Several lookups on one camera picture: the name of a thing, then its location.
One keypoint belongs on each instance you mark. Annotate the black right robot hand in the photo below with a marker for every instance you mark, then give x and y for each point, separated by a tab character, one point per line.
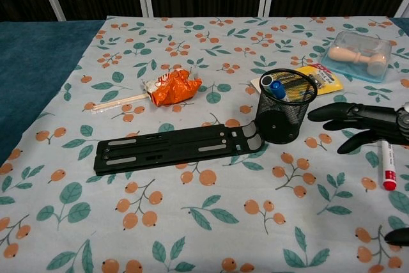
367	116

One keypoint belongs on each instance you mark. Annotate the white tube with red cap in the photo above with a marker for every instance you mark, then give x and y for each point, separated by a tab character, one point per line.
387	170

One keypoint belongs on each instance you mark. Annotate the black mesh pen holder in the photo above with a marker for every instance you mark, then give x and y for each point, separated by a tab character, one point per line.
281	122

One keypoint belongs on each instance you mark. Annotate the blue cap marker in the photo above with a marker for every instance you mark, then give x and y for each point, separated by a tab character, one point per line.
276	89

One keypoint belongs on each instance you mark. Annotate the yellow razor blister pack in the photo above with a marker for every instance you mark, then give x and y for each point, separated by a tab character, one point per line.
329	84

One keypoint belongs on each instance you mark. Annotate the wooden stamp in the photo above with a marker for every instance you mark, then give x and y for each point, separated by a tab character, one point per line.
342	54

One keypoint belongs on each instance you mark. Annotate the clear plastic box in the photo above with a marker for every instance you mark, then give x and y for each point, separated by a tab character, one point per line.
351	38

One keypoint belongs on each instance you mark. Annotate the floral orange fruit tablecloth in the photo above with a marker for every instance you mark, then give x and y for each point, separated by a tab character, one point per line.
223	222

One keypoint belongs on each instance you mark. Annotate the crumpled orange snack wrapper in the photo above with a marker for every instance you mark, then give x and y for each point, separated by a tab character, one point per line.
172	90

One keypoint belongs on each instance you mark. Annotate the black folding stand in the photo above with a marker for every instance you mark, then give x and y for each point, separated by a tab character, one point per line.
166	148

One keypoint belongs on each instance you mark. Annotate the wrapped disposable chopsticks pack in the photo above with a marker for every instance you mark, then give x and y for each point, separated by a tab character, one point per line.
121	102

